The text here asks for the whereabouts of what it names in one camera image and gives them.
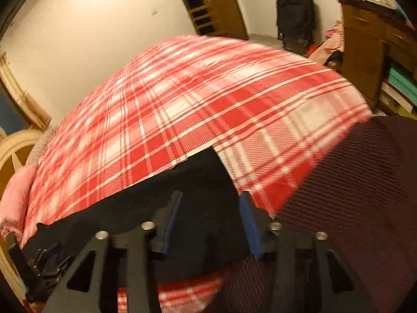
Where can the black pants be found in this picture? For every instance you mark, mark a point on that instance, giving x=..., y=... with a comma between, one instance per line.
x=202, y=182

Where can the black suitcase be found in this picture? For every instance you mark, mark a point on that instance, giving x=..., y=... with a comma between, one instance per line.
x=295, y=13

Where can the cream wooden headboard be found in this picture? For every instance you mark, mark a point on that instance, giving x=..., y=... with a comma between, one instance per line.
x=13, y=150

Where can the brown wooden door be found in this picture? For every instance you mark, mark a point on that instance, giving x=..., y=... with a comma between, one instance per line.
x=228, y=6

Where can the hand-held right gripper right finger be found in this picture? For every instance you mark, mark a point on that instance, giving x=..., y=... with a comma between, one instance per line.
x=249, y=231

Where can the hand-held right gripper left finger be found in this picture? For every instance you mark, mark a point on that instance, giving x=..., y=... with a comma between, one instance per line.
x=170, y=221

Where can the red plaid bedsheet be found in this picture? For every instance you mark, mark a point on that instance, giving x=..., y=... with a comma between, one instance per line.
x=195, y=104

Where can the brown wooden cabinet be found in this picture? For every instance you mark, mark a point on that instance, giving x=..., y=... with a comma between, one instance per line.
x=361, y=55

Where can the pink folded blanket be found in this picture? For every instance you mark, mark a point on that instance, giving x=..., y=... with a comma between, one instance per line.
x=16, y=195

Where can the pile of clothes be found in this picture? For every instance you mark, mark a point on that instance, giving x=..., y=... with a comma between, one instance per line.
x=329, y=47

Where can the teal box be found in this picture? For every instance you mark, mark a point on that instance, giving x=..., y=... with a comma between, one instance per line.
x=404, y=80

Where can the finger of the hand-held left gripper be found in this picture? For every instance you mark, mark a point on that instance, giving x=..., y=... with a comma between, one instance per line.
x=53, y=262

